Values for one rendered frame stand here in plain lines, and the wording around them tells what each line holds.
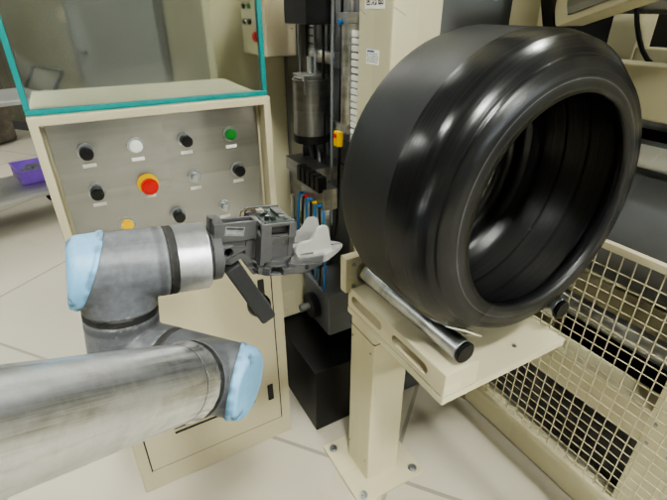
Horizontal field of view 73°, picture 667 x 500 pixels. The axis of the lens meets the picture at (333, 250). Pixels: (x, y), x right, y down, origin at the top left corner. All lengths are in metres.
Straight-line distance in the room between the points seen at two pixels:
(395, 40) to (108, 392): 0.84
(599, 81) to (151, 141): 0.97
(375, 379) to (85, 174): 0.96
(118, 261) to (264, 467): 1.36
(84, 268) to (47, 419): 0.25
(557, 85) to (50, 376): 0.70
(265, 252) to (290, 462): 1.30
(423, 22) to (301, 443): 1.49
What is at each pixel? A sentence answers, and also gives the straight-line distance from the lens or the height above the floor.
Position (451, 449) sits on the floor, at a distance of 1.91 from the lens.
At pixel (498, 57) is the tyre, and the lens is 0.74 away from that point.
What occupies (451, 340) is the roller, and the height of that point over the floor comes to 0.92.
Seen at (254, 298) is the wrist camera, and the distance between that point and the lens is 0.66.
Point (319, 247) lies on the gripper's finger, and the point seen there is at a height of 1.16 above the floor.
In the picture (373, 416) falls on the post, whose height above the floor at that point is 0.33.
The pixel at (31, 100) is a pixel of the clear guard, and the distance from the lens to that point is 1.19.
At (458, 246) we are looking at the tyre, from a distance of 0.71.
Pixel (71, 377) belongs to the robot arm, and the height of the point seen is 1.24.
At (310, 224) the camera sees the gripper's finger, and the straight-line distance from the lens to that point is 0.69.
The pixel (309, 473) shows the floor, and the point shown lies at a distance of 1.80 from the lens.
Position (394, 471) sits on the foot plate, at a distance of 1.80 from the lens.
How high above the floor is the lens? 1.47
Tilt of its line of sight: 28 degrees down
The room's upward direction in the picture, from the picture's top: straight up
